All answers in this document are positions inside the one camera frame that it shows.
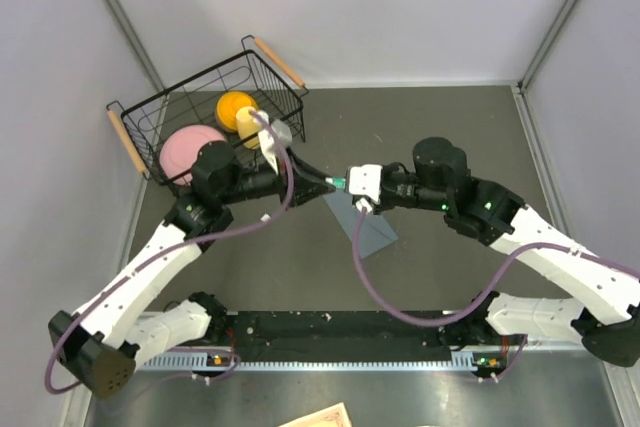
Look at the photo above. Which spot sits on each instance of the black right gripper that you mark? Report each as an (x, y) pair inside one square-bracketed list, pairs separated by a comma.
[(382, 204)]

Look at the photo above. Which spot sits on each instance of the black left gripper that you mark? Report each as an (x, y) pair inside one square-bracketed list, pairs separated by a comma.
[(309, 181)]

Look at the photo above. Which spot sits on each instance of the green white glue stick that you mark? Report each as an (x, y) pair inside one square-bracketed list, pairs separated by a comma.
[(338, 183)]

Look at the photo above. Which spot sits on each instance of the grey blue envelope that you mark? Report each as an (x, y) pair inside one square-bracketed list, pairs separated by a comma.
[(376, 233)]

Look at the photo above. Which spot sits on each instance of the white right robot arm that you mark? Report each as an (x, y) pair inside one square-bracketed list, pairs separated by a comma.
[(602, 310)]

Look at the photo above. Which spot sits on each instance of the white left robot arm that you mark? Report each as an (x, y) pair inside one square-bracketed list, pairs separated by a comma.
[(102, 343)]

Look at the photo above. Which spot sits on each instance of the pale yellow mug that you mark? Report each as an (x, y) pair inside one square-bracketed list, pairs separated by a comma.
[(248, 127)]

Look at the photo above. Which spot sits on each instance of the orange bowl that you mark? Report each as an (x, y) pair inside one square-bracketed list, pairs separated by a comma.
[(228, 105)]

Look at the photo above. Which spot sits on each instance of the pink plate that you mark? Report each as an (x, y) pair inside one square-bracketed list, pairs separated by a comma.
[(180, 151)]

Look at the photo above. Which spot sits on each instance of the brown patterned paper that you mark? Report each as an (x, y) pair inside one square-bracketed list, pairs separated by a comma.
[(333, 416)]

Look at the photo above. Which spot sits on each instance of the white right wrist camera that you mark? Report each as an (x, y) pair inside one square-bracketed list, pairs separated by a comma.
[(363, 183)]

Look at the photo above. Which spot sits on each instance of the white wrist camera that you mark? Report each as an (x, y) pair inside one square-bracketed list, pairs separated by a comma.
[(363, 183), (272, 131)]

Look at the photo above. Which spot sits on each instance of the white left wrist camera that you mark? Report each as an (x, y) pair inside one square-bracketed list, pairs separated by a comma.
[(272, 131)]

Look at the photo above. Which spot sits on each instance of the black wire dish basket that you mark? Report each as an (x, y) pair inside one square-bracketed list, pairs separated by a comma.
[(256, 70)]

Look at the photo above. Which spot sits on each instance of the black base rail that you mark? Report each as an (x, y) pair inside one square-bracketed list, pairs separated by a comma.
[(344, 336)]

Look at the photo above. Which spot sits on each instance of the grey slotted cable duct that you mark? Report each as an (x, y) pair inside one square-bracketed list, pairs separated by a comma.
[(217, 361)]

